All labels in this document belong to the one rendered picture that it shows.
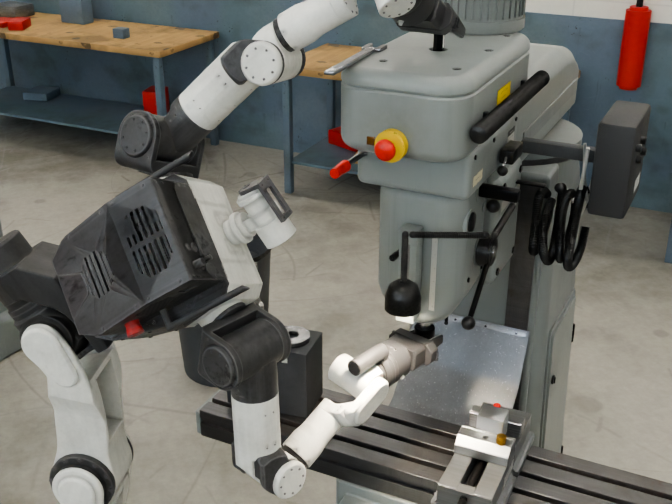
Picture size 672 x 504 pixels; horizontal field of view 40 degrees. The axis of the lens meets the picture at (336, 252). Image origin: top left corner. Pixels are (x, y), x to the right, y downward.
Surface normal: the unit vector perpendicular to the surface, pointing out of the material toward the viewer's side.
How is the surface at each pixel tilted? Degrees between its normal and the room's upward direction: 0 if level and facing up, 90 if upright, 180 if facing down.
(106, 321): 74
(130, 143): 68
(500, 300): 90
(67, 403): 115
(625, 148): 90
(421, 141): 90
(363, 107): 90
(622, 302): 0
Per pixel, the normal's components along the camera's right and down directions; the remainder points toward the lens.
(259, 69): -0.33, 0.27
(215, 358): -0.64, 0.29
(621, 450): 0.00, -0.90
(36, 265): 0.21, -0.87
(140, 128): -0.52, -0.02
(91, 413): -0.19, 0.75
